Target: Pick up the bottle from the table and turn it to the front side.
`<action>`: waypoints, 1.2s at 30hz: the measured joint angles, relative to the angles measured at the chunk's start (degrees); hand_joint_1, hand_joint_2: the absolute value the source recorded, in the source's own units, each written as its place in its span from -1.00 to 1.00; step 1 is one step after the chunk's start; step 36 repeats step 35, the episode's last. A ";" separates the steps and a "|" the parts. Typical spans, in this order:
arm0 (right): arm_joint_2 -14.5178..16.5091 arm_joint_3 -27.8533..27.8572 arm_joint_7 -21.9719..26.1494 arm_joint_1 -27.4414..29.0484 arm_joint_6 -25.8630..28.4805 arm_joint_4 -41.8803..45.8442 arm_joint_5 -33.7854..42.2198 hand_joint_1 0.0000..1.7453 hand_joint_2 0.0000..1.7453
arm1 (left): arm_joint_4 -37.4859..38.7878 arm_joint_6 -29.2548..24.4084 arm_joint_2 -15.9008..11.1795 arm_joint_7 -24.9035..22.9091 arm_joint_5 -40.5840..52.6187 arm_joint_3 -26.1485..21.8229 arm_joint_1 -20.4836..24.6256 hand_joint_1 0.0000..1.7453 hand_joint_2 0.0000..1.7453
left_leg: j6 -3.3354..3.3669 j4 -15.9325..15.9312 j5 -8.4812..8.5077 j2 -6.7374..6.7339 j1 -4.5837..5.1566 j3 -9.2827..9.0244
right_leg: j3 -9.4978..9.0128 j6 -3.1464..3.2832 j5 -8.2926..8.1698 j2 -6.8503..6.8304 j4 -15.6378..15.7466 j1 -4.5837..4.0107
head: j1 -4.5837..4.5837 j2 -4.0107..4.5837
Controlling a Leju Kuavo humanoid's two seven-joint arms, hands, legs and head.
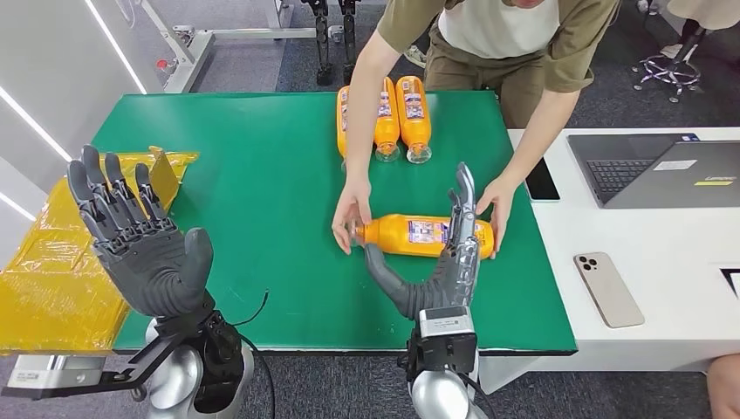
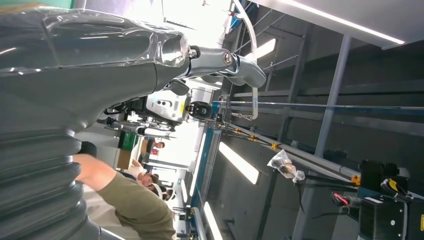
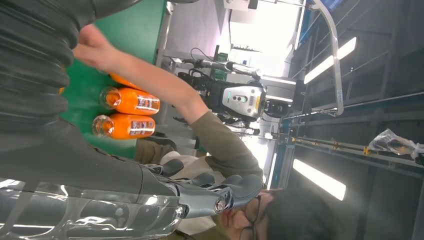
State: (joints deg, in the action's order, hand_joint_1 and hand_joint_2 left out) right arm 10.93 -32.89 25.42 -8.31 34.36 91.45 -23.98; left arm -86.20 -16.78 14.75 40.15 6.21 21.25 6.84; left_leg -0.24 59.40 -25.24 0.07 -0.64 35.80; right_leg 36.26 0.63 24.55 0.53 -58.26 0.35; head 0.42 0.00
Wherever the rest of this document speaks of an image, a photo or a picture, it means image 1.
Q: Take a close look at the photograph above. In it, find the green table mat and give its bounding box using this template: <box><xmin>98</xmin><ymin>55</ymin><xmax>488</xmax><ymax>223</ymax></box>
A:
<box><xmin>91</xmin><ymin>89</ymin><xmax>579</xmax><ymax>357</ymax></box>

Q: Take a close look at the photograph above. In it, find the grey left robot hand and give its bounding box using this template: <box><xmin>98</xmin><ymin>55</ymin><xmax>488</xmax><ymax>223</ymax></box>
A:
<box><xmin>66</xmin><ymin>144</ymin><xmax>215</xmax><ymax>303</ymax></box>

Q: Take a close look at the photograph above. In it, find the orange juice bottle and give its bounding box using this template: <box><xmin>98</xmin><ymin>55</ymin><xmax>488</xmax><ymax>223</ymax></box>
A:
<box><xmin>336</xmin><ymin>85</ymin><xmax>351</xmax><ymax>170</ymax></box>
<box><xmin>373</xmin><ymin>76</ymin><xmax>401</xmax><ymax>164</ymax></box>
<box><xmin>395</xmin><ymin>75</ymin><xmax>434</xmax><ymax>165</ymax></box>
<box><xmin>353</xmin><ymin>214</ymin><xmax>497</xmax><ymax>259</ymax></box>

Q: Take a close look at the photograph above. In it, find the person's left hand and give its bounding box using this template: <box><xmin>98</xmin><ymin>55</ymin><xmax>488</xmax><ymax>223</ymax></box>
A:
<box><xmin>475</xmin><ymin>175</ymin><xmax>517</xmax><ymax>260</ymax></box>

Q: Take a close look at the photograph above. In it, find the thin black cable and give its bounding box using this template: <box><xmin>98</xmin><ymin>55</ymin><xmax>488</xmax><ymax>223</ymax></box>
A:
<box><xmin>230</xmin><ymin>291</ymin><xmax>271</xmax><ymax>328</ymax></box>
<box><xmin>239</xmin><ymin>333</ymin><xmax>278</xmax><ymax>419</ymax></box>

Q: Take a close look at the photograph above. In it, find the black flat object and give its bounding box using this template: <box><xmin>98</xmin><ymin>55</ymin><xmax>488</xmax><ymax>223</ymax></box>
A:
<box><xmin>719</xmin><ymin>266</ymin><xmax>740</xmax><ymax>299</ymax></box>

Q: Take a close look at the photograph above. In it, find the black smartphone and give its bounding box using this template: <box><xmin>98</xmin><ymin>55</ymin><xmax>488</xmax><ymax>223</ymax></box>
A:
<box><xmin>524</xmin><ymin>157</ymin><xmax>561</xmax><ymax>203</ymax></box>

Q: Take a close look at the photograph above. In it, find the beige smartphone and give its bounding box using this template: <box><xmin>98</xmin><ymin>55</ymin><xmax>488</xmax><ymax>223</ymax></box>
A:
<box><xmin>573</xmin><ymin>251</ymin><xmax>646</xmax><ymax>330</ymax></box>

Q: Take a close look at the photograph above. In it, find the yellow taped cardboard box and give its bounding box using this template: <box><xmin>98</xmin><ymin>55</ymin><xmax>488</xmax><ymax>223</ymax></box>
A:
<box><xmin>0</xmin><ymin>147</ymin><xmax>201</xmax><ymax>355</ymax></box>

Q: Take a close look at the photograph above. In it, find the chrome base office chair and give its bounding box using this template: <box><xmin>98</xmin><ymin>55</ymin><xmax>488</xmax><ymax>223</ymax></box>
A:
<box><xmin>631</xmin><ymin>17</ymin><xmax>709</xmax><ymax>106</ymax></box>

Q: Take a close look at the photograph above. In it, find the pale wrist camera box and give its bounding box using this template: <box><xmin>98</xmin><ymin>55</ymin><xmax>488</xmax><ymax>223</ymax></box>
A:
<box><xmin>0</xmin><ymin>354</ymin><xmax>126</xmax><ymax>402</ymax></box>
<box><xmin>417</xmin><ymin>306</ymin><xmax>477</xmax><ymax>341</ymax></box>

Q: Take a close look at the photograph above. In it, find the silver metal gantry frame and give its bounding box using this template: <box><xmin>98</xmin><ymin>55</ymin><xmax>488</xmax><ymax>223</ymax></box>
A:
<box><xmin>138</xmin><ymin>0</ymin><xmax>319</xmax><ymax>95</ymax></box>

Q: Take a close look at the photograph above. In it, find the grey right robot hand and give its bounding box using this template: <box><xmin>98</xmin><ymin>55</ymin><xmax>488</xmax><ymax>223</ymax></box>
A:
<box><xmin>364</xmin><ymin>161</ymin><xmax>483</xmax><ymax>311</ymax></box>

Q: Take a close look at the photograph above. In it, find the person's right hand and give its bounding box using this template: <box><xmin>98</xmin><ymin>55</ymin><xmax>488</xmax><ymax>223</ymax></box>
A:
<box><xmin>332</xmin><ymin>173</ymin><xmax>374</xmax><ymax>256</ymax></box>

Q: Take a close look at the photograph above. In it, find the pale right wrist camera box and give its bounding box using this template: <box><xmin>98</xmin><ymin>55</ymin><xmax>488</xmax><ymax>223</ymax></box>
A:
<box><xmin>417</xmin><ymin>306</ymin><xmax>477</xmax><ymax>341</ymax></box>

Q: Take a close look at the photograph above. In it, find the person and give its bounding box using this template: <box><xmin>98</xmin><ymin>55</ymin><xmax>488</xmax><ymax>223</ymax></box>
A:
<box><xmin>666</xmin><ymin>0</ymin><xmax>740</xmax><ymax>31</ymax></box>
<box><xmin>708</xmin><ymin>354</ymin><xmax>740</xmax><ymax>419</ymax></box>
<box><xmin>376</xmin><ymin>0</ymin><xmax>622</xmax><ymax>129</ymax></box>

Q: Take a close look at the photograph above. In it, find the white wall light strip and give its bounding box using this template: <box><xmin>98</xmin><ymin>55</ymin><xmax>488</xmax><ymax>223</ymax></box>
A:
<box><xmin>83</xmin><ymin>0</ymin><xmax>149</xmax><ymax>95</ymax></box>
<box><xmin>0</xmin><ymin>86</ymin><xmax>73</xmax><ymax>163</ymax></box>

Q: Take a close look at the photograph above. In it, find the dark grey open laptop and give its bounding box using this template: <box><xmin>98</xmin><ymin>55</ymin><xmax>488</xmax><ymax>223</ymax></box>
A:
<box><xmin>566</xmin><ymin>131</ymin><xmax>740</xmax><ymax>211</ymax></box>

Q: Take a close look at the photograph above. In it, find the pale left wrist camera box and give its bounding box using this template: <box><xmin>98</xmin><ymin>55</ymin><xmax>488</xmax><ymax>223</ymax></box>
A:
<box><xmin>0</xmin><ymin>354</ymin><xmax>126</xmax><ymax>402</ymax></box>

